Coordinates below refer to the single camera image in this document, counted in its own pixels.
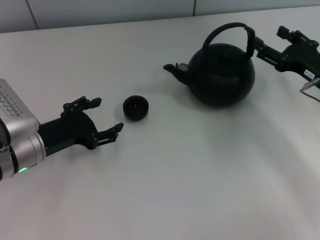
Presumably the grey cable with metal plug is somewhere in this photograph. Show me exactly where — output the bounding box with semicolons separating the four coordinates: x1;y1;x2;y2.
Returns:
299;77;320;103

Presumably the black round teapot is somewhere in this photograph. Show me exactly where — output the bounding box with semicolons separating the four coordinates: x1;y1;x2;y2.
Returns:
163;22;256;109

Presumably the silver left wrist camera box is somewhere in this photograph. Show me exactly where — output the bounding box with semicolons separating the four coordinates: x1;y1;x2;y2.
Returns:
0;79;41;147

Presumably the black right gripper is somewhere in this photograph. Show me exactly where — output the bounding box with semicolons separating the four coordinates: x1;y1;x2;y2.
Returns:
254;25;320;90

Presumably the small black teacup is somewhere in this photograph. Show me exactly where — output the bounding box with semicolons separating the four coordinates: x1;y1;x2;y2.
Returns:
122;95;150;123

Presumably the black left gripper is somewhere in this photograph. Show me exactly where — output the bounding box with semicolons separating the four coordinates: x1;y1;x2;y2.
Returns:
37;96;125;157

